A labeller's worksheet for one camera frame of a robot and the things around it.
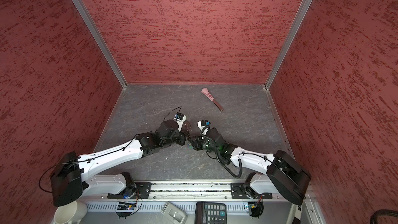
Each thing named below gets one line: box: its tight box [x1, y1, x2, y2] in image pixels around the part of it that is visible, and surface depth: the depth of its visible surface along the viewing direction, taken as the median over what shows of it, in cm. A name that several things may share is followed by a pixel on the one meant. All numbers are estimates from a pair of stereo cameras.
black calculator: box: [194, 201, 227, 224], surface depth 68 cm
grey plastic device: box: [160, 201, 188, 224], surface depth 68 cm
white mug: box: [53, 200, 88, 224], surface depth 63 cm
